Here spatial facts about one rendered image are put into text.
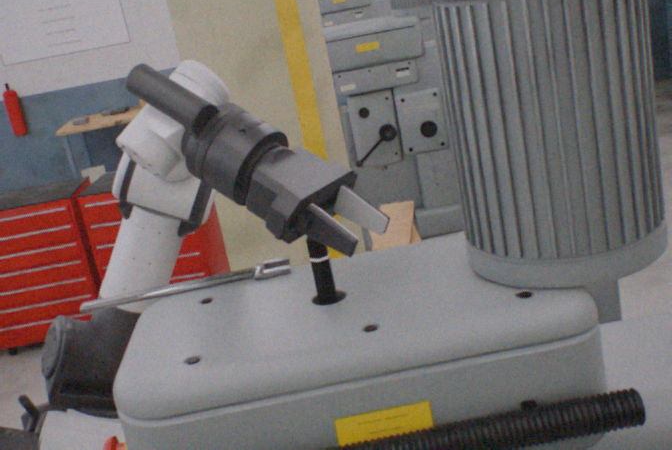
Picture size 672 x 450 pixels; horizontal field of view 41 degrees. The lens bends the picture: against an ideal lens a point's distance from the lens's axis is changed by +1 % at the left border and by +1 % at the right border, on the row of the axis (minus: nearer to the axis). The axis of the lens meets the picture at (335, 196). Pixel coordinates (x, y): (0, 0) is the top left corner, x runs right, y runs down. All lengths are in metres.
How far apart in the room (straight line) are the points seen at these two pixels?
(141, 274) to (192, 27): 1.44
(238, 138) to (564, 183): 0.32
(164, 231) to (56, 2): 8.99
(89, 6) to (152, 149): 9.17
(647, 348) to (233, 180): 0.48
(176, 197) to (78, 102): 9.07
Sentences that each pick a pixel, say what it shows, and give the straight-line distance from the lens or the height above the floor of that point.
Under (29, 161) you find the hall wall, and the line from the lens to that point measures 10.51.
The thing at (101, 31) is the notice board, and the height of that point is 1.72.
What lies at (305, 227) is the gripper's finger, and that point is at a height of 1.98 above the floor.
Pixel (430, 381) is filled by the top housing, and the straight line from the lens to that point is 0.83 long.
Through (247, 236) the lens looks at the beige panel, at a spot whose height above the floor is 1.43.
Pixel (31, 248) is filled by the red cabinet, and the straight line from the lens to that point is 5.99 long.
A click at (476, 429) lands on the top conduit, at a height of 1.80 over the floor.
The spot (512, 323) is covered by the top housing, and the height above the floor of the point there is 1.88.
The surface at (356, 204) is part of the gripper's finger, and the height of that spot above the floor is 1.98.
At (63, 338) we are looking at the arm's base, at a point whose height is 1.79.
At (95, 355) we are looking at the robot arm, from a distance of 1.29.
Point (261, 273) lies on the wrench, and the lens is 1.01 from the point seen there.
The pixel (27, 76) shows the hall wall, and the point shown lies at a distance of 10.34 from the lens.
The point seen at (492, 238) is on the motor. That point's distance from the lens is 0.87.
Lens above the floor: 2.24
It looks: 16 degrees down
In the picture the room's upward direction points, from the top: 11 degrees counter-clockwise
